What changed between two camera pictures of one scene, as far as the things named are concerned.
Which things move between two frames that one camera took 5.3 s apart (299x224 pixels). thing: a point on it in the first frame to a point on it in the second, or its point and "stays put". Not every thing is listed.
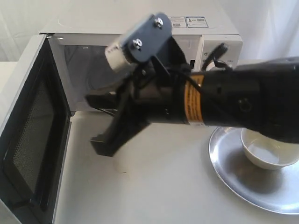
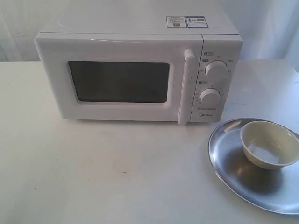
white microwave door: [34, 139] to [124, 76]
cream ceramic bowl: [266, 153] stays put
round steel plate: [277, 189] stays put
